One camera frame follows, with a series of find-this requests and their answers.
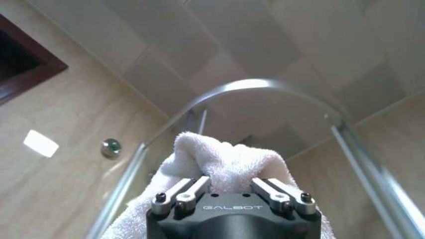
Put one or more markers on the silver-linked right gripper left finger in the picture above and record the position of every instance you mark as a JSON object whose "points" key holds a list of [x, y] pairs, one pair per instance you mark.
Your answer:
{"points": [[186, 192]]}

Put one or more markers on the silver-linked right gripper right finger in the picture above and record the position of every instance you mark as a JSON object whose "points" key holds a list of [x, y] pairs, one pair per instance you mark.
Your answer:
{"points": [[282, 193]]}

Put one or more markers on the white terry towel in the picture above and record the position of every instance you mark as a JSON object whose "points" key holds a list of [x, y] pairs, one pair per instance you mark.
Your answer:
{"points": [[230, 161]]}

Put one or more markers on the round chrome wall fitting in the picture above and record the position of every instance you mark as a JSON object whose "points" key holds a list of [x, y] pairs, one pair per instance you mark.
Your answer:
{"points": [[111, 147]]}

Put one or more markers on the curved chrome shower enclosure frame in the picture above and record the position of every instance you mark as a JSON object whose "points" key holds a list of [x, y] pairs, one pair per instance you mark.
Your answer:
{"points": [[253, 85]]}

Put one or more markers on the dark brown wooden frame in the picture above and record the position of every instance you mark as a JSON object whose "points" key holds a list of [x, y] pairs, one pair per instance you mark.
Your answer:
{"points": [[23, 62]]}

